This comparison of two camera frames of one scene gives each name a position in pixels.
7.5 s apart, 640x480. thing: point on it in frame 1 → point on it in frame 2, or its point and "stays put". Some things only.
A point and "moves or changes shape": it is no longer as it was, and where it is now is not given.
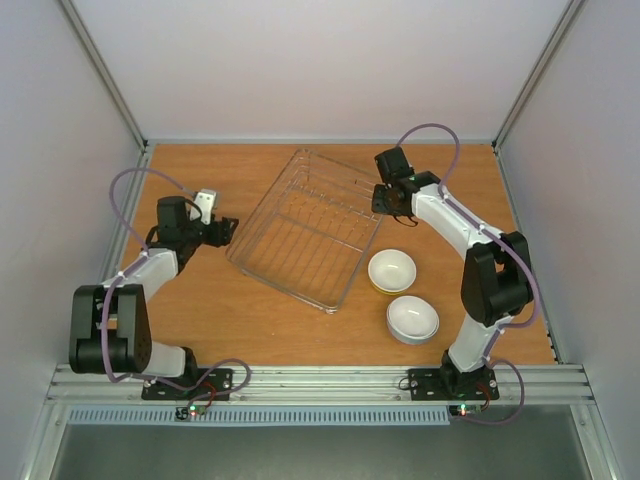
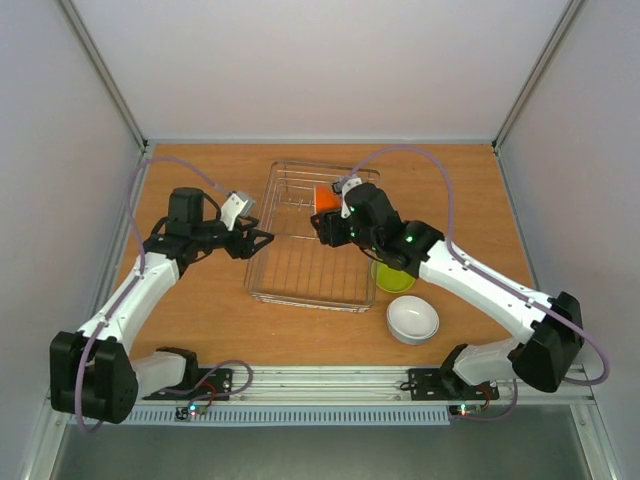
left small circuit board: (185, 412) stays put
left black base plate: (210, 384) stays put
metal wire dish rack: (311, 232) moves or changes shape
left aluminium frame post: (95, 59) stays put
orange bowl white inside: (392, 270) → (325, 200)
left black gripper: (223, 233) → (246, 251)
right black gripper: (379, 201) → (325, 228)
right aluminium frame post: (569, 12) stays put
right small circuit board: (463, 409) stays put
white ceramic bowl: (412, 320) stays put
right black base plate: (440, 384) stays put
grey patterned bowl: (412, 328) stays put
